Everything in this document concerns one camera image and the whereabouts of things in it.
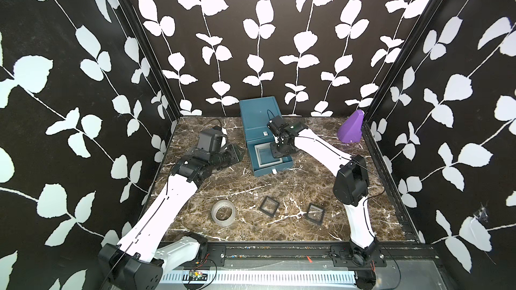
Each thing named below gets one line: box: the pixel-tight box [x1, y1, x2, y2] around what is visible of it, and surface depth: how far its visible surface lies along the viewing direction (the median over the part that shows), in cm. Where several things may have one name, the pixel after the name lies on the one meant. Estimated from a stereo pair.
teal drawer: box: [245, 137, 294, 178], surface depth 90 cm
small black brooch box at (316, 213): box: [306, 202, 326, 227], surface depth 87 cm
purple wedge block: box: [337, 109, 365, 143], surface depth 105 cm
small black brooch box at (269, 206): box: [258, 196, 281, 218], surface depth 88 cm
